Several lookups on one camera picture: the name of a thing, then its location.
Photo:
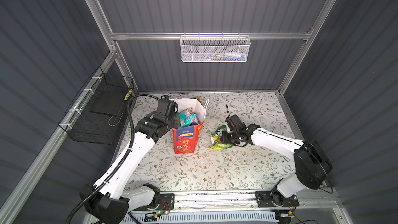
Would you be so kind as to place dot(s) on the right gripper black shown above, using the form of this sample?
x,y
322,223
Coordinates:
x,y
230,137

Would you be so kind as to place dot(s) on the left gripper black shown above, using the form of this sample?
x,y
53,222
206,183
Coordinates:
x,y
173,120

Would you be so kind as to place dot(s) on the teal white snack packet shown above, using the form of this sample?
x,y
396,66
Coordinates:
x,y
188,118

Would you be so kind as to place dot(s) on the green yellow candy bag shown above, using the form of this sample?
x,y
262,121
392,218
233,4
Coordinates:
x,y
217,143

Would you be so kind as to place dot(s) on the red paper gift bag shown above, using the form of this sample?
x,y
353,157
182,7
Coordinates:
x,y
186,139

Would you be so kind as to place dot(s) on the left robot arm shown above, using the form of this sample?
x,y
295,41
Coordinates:
x,y
104,199

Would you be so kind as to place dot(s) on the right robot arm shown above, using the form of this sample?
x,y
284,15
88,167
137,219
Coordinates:
x,y
310,161

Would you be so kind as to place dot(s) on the yellow tube in black basket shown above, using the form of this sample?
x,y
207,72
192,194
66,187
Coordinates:
x,y
128,94

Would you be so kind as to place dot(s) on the items in white basket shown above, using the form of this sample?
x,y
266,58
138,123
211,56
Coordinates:
x,y
229,56

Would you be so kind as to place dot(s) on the white wire wall basket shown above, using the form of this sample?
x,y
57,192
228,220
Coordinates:
x,y
197,49

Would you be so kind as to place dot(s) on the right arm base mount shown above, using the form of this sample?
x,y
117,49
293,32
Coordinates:
x,y
268,198

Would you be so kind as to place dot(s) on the black wire wall basket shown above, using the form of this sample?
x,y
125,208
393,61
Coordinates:
x,y
99,114

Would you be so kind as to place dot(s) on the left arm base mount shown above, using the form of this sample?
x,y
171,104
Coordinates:
x,y
162,202

